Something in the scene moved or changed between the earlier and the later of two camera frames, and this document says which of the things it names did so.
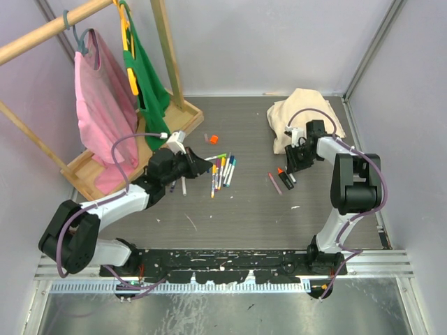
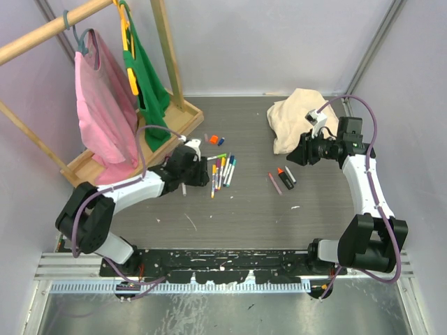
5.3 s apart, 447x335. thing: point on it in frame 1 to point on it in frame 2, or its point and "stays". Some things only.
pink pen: [276, 185] stays
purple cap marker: [214, 179] to [218, 167]
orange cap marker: [214, 167] stays
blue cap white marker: [292, 179] stays
